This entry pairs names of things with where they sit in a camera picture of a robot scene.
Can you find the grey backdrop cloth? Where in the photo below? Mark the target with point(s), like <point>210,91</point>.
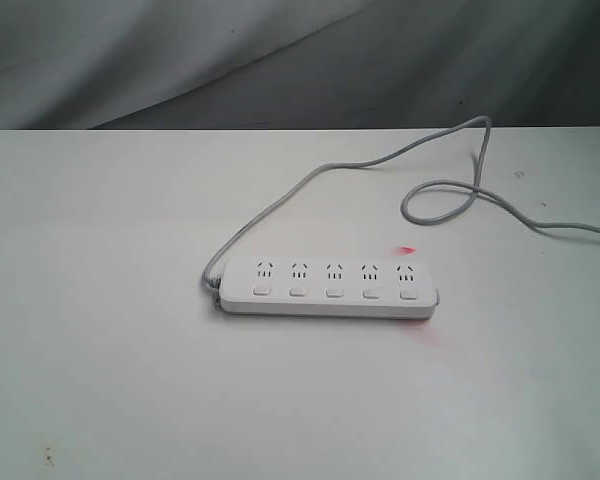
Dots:
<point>297,64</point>

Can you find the white five-outlet power strip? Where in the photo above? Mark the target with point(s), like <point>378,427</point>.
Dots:
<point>328,287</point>

